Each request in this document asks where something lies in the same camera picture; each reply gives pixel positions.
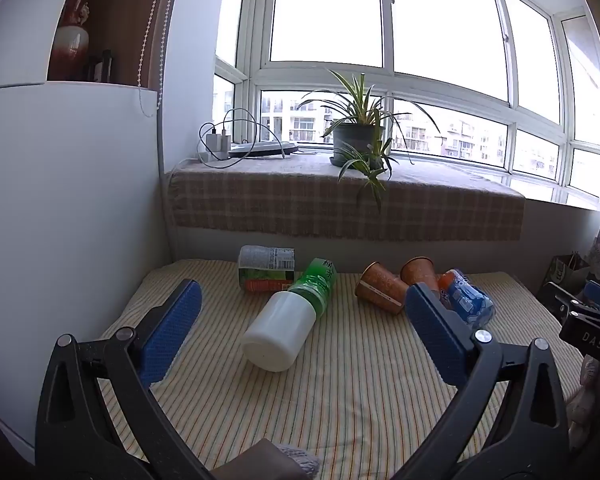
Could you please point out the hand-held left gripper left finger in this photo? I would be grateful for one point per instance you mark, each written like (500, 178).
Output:
(174, 332)

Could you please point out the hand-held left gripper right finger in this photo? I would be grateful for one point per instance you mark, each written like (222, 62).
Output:
(436, 336)

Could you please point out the white plastic cup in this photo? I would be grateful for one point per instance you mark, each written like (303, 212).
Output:
(279, 332)

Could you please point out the orange paper cup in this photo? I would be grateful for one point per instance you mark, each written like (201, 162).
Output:
(380, 290)
(421, 271)

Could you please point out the person's right hand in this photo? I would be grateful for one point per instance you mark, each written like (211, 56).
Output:
(586, 390)

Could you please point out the dark paper bag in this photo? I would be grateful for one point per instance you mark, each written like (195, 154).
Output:
(569, 270)

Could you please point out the blue and orange drink bottle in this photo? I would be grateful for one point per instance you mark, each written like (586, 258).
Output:
(466, 301)

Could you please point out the green and orange drink can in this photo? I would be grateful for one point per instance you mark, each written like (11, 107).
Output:
(266, 269)

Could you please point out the striped bed sheet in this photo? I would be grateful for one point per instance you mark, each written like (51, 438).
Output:
(340, 400)

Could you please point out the green plastic bottle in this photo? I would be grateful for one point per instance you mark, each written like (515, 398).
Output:
(316, 281)

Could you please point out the white cabinet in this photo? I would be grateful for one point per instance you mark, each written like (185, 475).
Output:
(70, 220)

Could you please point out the grey knitted cloth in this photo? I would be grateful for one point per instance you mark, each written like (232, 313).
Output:
(300, 460)

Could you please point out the checked brown cloth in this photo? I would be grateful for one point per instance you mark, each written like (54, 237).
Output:
(305, 200)

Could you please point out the white charger plug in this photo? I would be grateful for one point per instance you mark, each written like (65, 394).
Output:
(212, 142)
(224, 142)

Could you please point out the flat round grey device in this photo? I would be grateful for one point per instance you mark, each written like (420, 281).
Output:
(264, 148)

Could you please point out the potted spider plant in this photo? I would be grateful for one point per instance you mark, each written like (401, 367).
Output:
(358, 140)

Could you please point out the red and white vase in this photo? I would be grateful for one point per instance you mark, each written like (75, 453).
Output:
(72, 35)

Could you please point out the white window frame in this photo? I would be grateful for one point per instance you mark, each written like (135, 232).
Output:
(390, 67)

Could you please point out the small dark frame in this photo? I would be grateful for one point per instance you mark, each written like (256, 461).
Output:
(101, 66)

